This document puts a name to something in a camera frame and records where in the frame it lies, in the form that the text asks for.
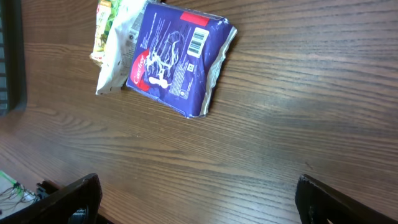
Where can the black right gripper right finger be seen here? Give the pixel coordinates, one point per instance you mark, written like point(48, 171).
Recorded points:
point(317, 202)

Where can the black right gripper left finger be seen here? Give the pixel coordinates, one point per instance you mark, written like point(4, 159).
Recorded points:
point(59, 207)

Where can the white tube gold cap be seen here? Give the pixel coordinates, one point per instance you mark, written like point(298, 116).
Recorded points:
point(120, 46)

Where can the purple Carefree pad pack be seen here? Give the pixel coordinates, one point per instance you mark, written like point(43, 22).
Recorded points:
point(178, 57)

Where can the green yellow snack packet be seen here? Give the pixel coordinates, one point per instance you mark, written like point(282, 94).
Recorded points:
point(106, 11)

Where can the dark grey plastic basket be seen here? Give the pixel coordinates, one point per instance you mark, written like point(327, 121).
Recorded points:
point(13, 74)

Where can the circuit board with wires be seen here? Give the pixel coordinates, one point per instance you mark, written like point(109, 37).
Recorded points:
point(16, 197)

